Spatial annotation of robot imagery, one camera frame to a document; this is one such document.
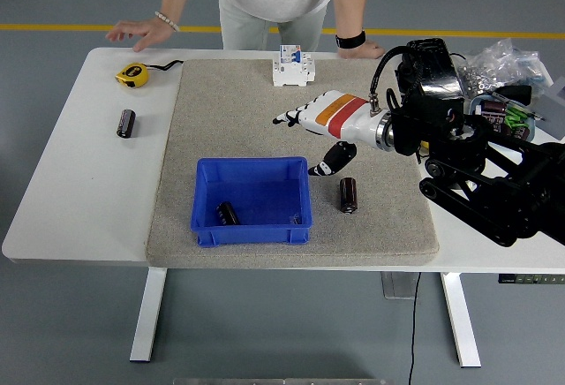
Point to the person's left hand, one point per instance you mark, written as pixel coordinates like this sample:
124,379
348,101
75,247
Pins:
359,51

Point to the person's right hand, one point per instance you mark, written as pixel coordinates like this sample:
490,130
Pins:
143,34

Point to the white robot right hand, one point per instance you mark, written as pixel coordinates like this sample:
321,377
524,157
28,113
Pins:
340,115

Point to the yellow tape measure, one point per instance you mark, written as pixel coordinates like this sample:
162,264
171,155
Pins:
132,75

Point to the white circuit breaker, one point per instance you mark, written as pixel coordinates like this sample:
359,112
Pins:
293,71

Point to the dark brown cylindrical battery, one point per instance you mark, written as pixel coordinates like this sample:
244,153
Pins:
348,195
125,123

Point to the clear bag of metal parts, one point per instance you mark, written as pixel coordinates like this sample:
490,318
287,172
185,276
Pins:
474,78

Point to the black battery with grey label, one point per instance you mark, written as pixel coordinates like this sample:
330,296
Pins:
227,213

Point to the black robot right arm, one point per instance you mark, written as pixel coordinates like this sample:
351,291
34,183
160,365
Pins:
485,182

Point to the person's left forearm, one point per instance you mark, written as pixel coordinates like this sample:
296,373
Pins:
351,1

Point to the blue plastic box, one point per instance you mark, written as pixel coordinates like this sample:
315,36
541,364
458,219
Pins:
251,235

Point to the grey flat box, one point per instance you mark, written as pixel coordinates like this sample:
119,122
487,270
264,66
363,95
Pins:
552,111

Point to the black wrist watch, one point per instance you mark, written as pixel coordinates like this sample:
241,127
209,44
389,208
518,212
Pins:
351,40

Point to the black foot pedal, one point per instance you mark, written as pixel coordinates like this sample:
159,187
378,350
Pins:
434,67

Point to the grey-brown mat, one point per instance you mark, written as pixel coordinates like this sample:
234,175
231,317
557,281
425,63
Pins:
247,115

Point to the light blue tray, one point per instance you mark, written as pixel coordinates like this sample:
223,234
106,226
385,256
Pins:
476,104

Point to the large clear plastic bag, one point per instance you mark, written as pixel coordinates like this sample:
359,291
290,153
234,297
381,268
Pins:
512,62

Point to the black pouch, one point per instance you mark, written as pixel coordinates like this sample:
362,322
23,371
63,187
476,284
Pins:
514,93

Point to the green terminal blocks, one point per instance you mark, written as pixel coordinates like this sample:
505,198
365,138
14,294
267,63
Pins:
515,118

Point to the white table leg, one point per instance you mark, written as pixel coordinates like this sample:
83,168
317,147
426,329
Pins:
150,314
461,319

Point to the table control panel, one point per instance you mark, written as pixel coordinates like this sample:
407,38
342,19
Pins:
529,278

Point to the grey bracket under table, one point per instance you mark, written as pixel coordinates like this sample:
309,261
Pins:
397,285

